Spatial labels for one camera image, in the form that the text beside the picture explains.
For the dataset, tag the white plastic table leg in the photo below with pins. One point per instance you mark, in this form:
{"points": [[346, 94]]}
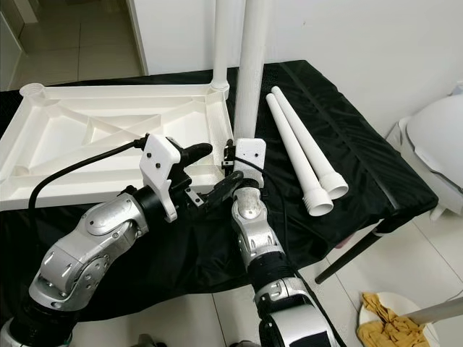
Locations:
{"points": [[222, 43], [318, 155], [252, 72], [296, 159]]}

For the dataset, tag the white plastic table top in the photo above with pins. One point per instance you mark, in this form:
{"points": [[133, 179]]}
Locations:
{"points": [[72, 137]]}

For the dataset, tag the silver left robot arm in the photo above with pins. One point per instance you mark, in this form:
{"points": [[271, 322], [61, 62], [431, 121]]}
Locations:
{"points": [[87, 253]]}

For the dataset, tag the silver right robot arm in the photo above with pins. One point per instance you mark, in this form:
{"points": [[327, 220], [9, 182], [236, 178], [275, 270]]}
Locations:
{"points": [[257, 231]]}

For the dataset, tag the black metal table leg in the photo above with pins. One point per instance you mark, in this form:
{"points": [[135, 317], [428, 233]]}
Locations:
{"points": [[351, 254]]}

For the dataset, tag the black table cloth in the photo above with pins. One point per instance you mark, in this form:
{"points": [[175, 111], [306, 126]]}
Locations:
{"points": [[376, 137]]}

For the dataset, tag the grey right robot foot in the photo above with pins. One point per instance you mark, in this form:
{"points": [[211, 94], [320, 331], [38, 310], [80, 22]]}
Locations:
{"points": [[246, 344]]}

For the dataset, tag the yellow crumpled cloth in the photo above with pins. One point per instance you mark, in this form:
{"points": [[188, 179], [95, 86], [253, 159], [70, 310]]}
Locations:
{"points": [[391, 329]]}

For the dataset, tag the white round plate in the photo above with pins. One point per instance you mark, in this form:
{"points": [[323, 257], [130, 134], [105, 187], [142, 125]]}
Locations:
{"points": [[416, 303]]}

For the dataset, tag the white door frame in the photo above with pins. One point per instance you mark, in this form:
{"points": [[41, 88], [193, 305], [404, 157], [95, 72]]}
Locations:
{"points": [[137, 36]]}

